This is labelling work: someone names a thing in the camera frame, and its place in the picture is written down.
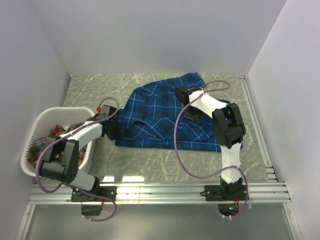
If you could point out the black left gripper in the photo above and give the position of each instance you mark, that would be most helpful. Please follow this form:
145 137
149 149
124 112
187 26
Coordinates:
119 131

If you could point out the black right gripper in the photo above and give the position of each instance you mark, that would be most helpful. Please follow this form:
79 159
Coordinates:
197 118

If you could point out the blue plaid long sleeve shirt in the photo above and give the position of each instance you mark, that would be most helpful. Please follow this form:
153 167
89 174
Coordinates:
149 116

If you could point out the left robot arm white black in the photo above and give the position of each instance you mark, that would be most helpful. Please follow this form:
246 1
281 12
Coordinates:
59 159

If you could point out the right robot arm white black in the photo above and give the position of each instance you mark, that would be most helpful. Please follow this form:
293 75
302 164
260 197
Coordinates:
229 131

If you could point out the white plastic laundry basket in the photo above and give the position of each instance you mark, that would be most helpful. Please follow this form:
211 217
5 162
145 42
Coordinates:
51 117

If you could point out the red brown plaid shirt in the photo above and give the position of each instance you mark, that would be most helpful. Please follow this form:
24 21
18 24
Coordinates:
57 130

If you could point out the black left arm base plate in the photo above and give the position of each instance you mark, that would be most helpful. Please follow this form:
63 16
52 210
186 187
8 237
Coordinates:
104 191

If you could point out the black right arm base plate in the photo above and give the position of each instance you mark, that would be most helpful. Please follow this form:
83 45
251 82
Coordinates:
218 193

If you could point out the aluminium mounting rail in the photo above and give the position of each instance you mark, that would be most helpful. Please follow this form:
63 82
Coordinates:
163 193

